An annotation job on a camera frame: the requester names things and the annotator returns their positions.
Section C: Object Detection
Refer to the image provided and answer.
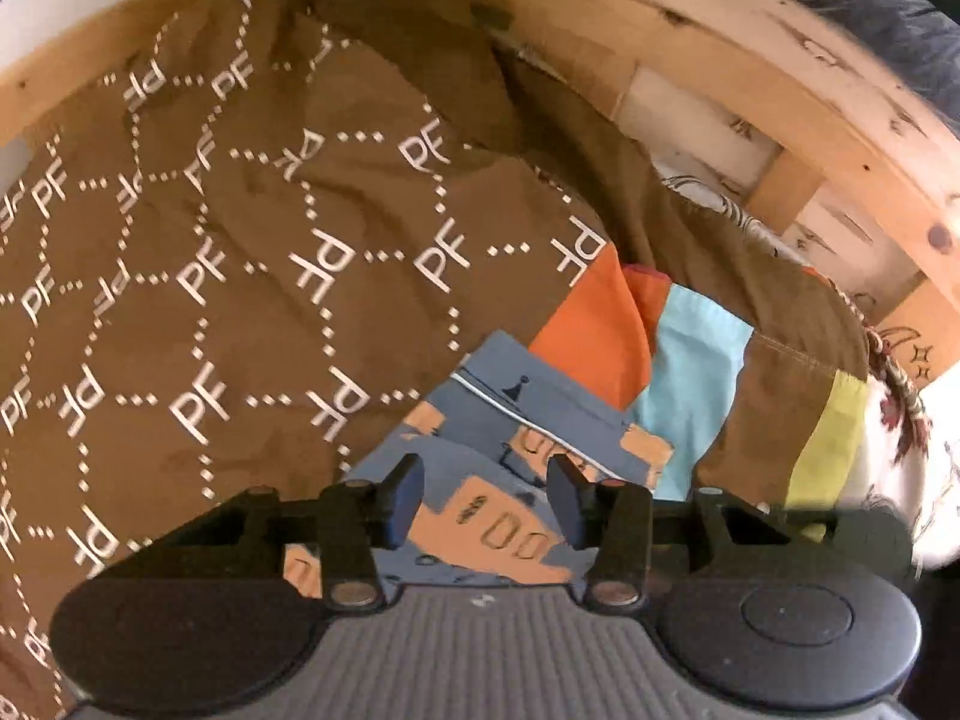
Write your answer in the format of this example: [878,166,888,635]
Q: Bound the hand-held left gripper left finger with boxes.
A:
[142,454,428,612]

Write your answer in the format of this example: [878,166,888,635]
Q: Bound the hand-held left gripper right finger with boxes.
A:
[546,454,833,612]

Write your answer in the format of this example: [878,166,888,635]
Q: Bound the blue pants with orange print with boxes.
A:
[285,328,676,595]

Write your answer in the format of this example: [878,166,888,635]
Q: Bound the colour-block patchwork blanket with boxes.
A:
[480,37,878,541]

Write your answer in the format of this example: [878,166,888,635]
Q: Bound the brown blanket with white lettering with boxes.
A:
[0,0,623,720]

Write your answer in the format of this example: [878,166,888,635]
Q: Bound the white printed sheet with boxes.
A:
[652,165,960,571]

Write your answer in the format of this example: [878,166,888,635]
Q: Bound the dark furry cloth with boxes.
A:
[780,0,960,192]

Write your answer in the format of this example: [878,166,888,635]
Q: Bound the wooden bed frame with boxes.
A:
[0,0,960,391]

